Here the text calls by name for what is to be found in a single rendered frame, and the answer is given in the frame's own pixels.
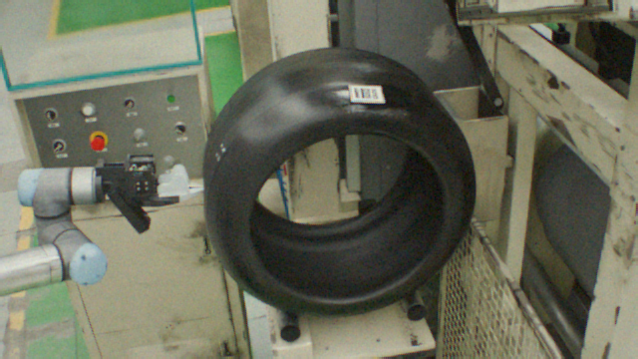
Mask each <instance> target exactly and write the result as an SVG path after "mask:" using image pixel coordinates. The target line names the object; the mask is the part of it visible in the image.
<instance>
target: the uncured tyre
mask: <svg viewBox="0 0 638 359"><path fill-rule="evenodd" d="M350 85H351V86H374V87H382V91H383V95H384V100H385V103H366V102H352V99H351V93H350V87H349V86H350ZM230 105H231V111H230V107H229V99H228V100H227V102H226V104H225V105H224V107H223V108H222V110H221V111H220V113H219V114H218V116H217V118H216V120H215V122H214V124H213V126H212V128H211V131H210V134H209V137H208V140H207V144H206V148H205V154H203V164H202V179H203V202H204V216H205V225H206V229H207V233H208V237H209V240H210V242H211V245H212V247H213V250H214V252H215V254H216V256H217V258H218V259H219V261H220V263H221V264H222V266H223V268H224V269H225V271H226V272H227V273H229V275H230V276H231V277H232V278H233V279H234V280H235V281H236V283H237V284H238V285H239V286H240V287H241V288H242V289H243V290H244V291H246V292H247V293H248V294H249V295H251V296H252V297H254V298H255V299H258V300H260V301H261V302H263V303H265V304H267V305H269V306H272V307H274V308H276V309H279V310H282V311H285V312H290V313H293V314H298V315H303V316H310V317H344V316H352V315H358V314H363V313H367V312H371V311H375V310H378V309H381V308H383V307H386V306H389V305H392V304H394V303H396V302H398V301H400V300H402V299H404V298H406V297H408V296H409V295H411V294H413V293H414V291H416V290H417V289H419V288H420V287H421V286H424V285H425V284H426V283H428V282H429V281H430V280H431V279H432V278H434V277H435V276H436V275H437V274H438V273H439V272H440V271H441V270H442V269H443V268H444V267H445V266H446V265H447V263H448V262H449V260H450V259H451V257H452V256H453V255H454V253H455V252H456V250H457V249H458V247H459V246H460V244H461V242H462V241H464V239H465V237H466V235H467V233H468V230H469V228H470V224H471V221H472V218H473V215H474V211H475V206H476V199H477V178H476V171H475V165H474V160H473V155H472V151H471V148H470V146H469V143H468V141H467V139H466V137H465V135H464V133H463V131H462V130H461V128H460V127H459V124H458V123H457V121H456V120H454V119H453V117H452V116H451V115H450V114H449V112H448V111H447V110H446V109H445V107H444V106H443V105H442V103H441V102H440V101H439V100H438V98H437V97H436V96H435V93H434V92H433V91H432V90H431V88H430V87H429V86H428V85H427V84H426V83H425V82H424V81H423V80H422V79H421V78H420V77H419V76H417V75H416V74H414V73H413V72H412V71H410V70H409V69H407V68H406V67H404V66H403V65H401V64H400V63H399V62H397V61H395V60H393V59H391V58H389V57H386V56H383V55H380V54H377V53H373V52H369V51H365V50H360V49H354V48H342V47H330V48H318V49H312V50H307V51H303V52H299V53H296V54H293V55H289V56H286V57H284V58H281V59H279V60H277V61H275V62H273V63H271V64H269V65H268V66H266V67H264V68H263V69H260V70H259V71H257V72H256V74H254V75H253V76H252V77H250V78H249V79H248V80H247V81H246V82H245V83H244V84H242V85H241V86H240V87H239V88H238V90H237V91H236V92H235V93H234V94H233V95H231V96H230ZM347 135H376V136H381V137H382V138H386V139H390V140H393V141H396V142H399V143H402V144H404V145H406V146H407V153H406V158H405V163H404V166H403V169H402V171H401V173H400V176H399V177H397V179H396V181H395V182H394V184H393V185H392V187H391V189H390V190H389V192H388V193H387V194H386V195H385V196H384V197H383V198H382V199H381V200H380V201H379V202H377V203H376V204H375V205H374V206H372V207H370V208H368V209H367V210H365V211H363V212H361V214H360V215H357V216H355V217H353V218H350V219H348V220H343V221H340V222H335V223H329V224H306V223H300V222H295V221H291V220H288V219H285V218H283V217H281V216H279V215H277V214H275V213H273V211H272V210H270V209H269V208H267V207H265V206H264V205H263V204H262V203H261V202H260V201H259V200H258V199H257V197H258V195H259V193H260V191H261V190H262V187H263V185H264V184H265V182H266V181H267V180H268V178H270V177H271V176H272V175H273V174H274V173H275V171H276V170H277V169H278V168H279V167H281V166H282V165H283V164H284V162H285V161H286V160H288V159H289V158H290V157H292V156H293V155H296V154H297V153H299V152H301V151H302V150H304V149H306V148H308V147H310V146H312V145H315V144H317V143H321V142H324V141H327V140H330V138H334V137H339V136H347ZM223 141H224V143H225V145H226V147H227V150H226V151H225V153H224V154H223V156H222V158H221V159H220V161H219V164H217V162H216V159H215V155H216V153H217V151H218V149H219V148H220V146H221V144H222V143H223Z"/></svg>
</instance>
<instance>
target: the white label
mask: <svg viewBox="0 0 638 359"><path fill-rule="evenodd" d="M349 87H350V93H351V99H352V102H366V103H385V100H384V95H383V91H382V87H374V86H351V85H350V86H349Z"/></svg>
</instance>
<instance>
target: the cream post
mask: <svg viewBox="0 0 638 359"><path fill-rule="evenodd" d="M269 4H270V13H271V16H270V13H269V10H268V15H269V24H270V34H271V43H272V44H273V48H274V55H275V59H274V55H273V62H275V61H277V60H279V59H281V58H284V57H286V56H289V55H293V54H296V53H299V52H303V51H307V50H312V49H318V48H330V47H332V41H331V25H330V7H329V0H269ZM284 164H285V165H286V172H287V176H285V179H286V189H287V197H288V209H289V219H290V220H293V219H302V218H309V217H316V216H324V215H331V214H338V213H341V197H340V180H339V162H338V145H337V137H334V138H330V140H327V141H324V142H321V143H317V144H315V145H312V146H310V147H308V148H306V149H304V150H302V151H301V152H299V153H297V154H296V155H293V156H292V157H290V158H289V159H288V160H286V161H285V162H284Z"/></svg>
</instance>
